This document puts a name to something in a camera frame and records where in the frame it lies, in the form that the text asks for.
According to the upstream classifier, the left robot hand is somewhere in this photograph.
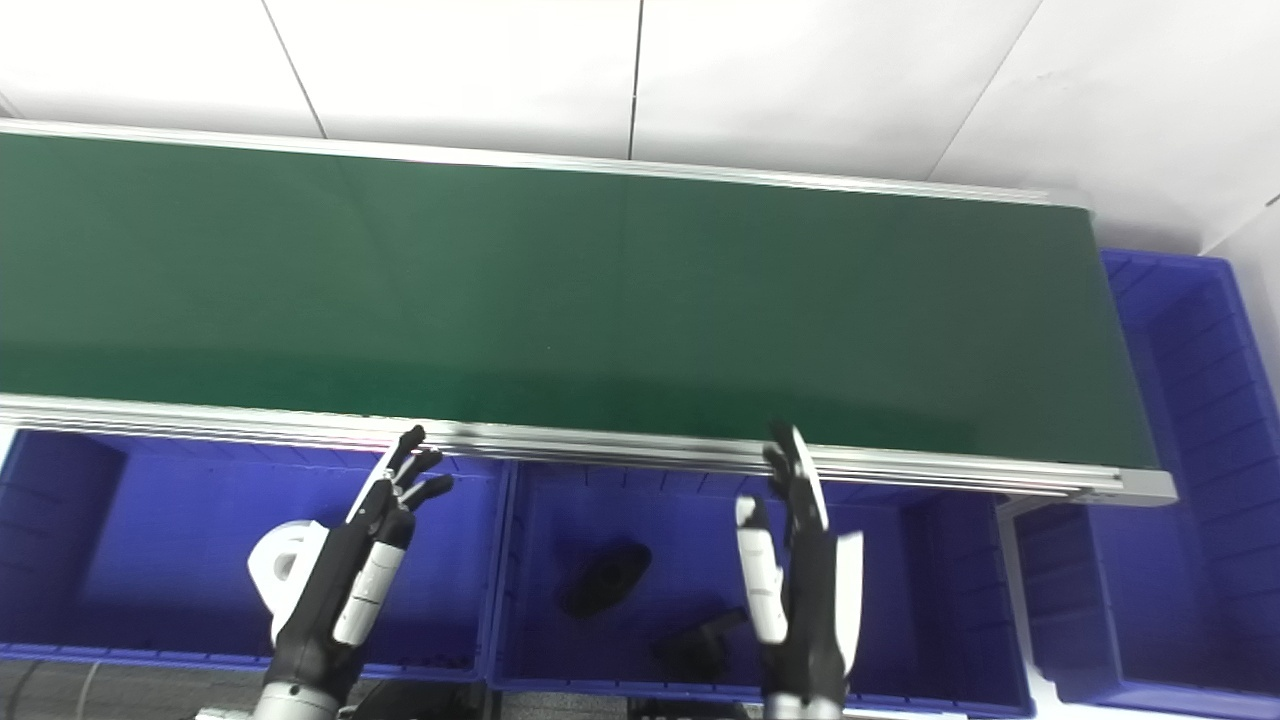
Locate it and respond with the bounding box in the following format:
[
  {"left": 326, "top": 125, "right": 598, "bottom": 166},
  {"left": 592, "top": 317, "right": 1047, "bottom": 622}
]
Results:
[{"left": 270, "top": 425, "right": 456, "bottom": 691}]

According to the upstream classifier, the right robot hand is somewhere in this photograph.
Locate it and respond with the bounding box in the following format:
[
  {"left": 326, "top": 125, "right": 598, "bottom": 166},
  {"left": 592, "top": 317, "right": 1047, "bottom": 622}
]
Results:
[{"left": 735, "top": 422, "right": 864, "bottom": 706}]

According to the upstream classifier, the black flange part with boss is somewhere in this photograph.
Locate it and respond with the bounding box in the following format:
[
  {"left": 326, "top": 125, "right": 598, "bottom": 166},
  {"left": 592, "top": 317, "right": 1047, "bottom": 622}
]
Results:
[{"left": 655, "top": 607, "right": 750, "bottom": 682}]

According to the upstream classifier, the white cylindrical plastic part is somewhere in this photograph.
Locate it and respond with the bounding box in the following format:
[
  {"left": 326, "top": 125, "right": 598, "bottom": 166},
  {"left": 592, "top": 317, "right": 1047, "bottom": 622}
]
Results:
[{"left": 247, "top": 520, "right": 331, "bottom": 643}]

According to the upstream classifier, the blue plastic bin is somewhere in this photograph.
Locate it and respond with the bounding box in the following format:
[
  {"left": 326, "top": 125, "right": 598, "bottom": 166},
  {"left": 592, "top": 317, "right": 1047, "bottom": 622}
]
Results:
[
  {"left": 1014, "top": 250, "right": 1280, "bottom": 720},
  {"left": 0, "top": 430, "right": 512, "bottom": 684},
  {"left": 489, "top": 461, "right": 1037, "bottom": 719}
]

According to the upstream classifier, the black oval flange part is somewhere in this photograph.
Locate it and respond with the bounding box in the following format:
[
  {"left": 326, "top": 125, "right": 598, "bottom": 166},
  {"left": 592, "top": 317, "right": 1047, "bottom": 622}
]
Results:
[{"left": 559, "top": 540, "right": 653, "bottom": 619}]

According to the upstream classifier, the green conveyor belt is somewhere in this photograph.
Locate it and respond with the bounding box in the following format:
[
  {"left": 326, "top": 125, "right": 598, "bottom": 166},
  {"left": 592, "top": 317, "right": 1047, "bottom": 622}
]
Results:
[{"left": 0, "top": 132, "right": 1161, "bottom": 469}]

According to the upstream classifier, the aluminium conveyor side rail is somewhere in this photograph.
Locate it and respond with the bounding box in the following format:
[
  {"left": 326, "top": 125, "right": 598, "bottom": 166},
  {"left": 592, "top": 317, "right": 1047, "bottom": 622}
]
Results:
[
  {"left": 0, "top": 393, "right": 1179, "bottom": 507},
  {"left": 0, "top": 119, "right": 1093, "bottom": 210}
]

